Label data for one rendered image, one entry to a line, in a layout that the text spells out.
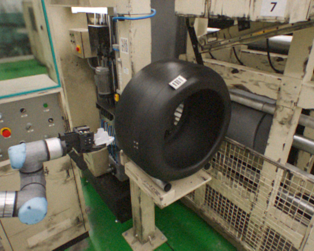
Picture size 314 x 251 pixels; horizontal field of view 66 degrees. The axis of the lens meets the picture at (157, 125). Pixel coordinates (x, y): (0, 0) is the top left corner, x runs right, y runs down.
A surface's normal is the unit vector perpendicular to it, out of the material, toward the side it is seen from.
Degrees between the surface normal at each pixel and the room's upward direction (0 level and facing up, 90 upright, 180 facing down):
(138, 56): 90
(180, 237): 0
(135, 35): 90
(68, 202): 90
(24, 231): 90
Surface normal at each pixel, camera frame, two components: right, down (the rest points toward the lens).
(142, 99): -0.62, -0.34
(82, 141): 0.60, 0.37
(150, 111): -0.09, 0.06
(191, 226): -0.01, -0.89
